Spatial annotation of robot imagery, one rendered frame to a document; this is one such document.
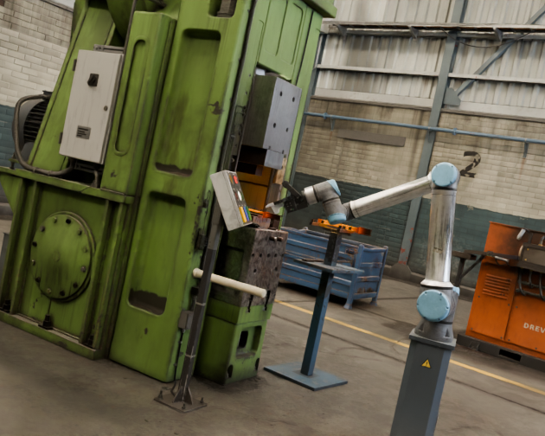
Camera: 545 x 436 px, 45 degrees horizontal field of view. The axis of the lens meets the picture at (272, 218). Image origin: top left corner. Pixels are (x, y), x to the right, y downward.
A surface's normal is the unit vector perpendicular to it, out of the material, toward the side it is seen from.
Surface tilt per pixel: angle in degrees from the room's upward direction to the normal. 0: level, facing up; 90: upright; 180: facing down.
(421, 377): 90
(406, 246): 90
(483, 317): 91
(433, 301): 95
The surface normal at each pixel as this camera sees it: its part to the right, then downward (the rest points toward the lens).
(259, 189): -0.50, -0.06
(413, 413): -0.30, -0.01
